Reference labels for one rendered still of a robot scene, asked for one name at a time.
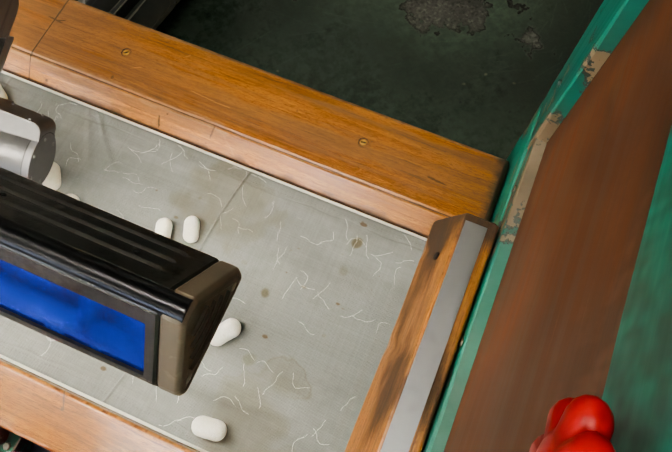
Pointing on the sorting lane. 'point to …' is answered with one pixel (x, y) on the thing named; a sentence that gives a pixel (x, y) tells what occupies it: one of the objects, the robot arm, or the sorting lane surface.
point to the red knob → (577, 426)
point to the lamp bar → (108, 284)
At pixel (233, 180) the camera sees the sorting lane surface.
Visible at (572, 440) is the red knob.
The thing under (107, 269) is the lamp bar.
